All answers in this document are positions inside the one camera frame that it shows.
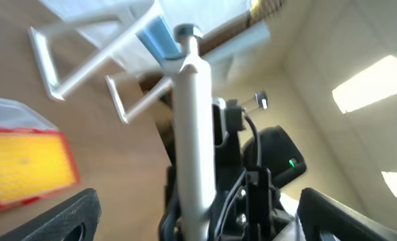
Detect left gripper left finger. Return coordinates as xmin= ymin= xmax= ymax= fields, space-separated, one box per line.
xmin=0 ymin=188 xmax=102 ymax=241

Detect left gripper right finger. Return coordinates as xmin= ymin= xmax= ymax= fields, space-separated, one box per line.
xmin=297 ymin=187 xmax=397 ymax=241

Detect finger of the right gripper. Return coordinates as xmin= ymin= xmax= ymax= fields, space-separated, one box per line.
xmin=158 ymin=164 xmax=185 ymax=241

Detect white pipette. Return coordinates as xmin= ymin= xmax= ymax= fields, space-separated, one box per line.
xmin=173 ymin=23 xmax=218 ymax=241

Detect red and yellow tip box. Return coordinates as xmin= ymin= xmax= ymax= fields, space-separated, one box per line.
xmin=0 ymin=90 xmax=82 ymax=218

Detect white and blue stand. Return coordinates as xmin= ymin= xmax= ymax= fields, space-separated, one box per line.
xmin=27 ymin=0 xmax=272 ymax=125

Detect black cable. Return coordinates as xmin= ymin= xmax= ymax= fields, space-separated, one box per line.
xmin=214 ymin=112 xmax=264 ymax=235

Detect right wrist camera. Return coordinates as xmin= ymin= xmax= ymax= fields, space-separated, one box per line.
xmin=212 ymin=96 xmax=246 ymax=148

